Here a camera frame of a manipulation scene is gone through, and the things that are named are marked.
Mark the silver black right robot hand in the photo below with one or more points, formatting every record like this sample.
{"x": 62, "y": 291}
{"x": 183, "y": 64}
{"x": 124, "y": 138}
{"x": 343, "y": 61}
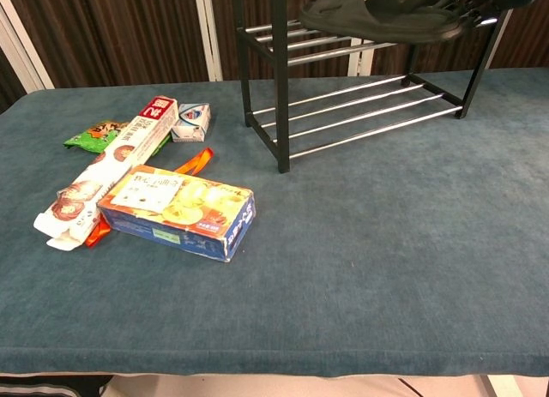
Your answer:
{"x": 463, "y": 2}

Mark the black shoe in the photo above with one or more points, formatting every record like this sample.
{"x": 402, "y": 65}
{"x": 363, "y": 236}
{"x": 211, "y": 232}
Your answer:
{"x": 369, "y": 19}

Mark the black metal shoe rack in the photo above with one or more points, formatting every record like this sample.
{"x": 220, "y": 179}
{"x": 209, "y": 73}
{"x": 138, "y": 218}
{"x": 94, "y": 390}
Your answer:
{"x": 281, "y": 92}

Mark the blue table cloth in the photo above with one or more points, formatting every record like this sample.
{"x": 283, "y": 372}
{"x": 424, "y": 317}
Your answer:
{"x": 343, "y": 264}

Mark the small white blue soap box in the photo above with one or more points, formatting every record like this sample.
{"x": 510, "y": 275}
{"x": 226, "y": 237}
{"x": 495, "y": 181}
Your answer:
{"x": 192, "y": 122}

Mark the orange wrapper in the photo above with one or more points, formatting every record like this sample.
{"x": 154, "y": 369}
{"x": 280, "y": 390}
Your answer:
{"x": 196, "y": 162}

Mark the blue cookie box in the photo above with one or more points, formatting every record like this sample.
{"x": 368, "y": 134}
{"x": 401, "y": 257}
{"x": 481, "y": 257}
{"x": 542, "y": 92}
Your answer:
{"x": 180, "y": 208}

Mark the long white red wrap box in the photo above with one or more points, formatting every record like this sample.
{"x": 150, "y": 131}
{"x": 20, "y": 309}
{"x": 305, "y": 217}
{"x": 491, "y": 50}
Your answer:
{"x": 124, "y": 152}

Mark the green snack bag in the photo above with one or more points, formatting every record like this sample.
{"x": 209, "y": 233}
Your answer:
{"x": 96, "y": 135}

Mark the black striped object under table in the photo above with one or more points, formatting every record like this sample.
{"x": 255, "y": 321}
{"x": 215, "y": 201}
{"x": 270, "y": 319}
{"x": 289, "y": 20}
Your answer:
{"x": 47, "y": 386}

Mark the white partition post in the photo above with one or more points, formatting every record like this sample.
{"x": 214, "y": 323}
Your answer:
{"x": 23, "y": 41}
{"x": 208, "y": 32}
{"x": 362, "y": 64}

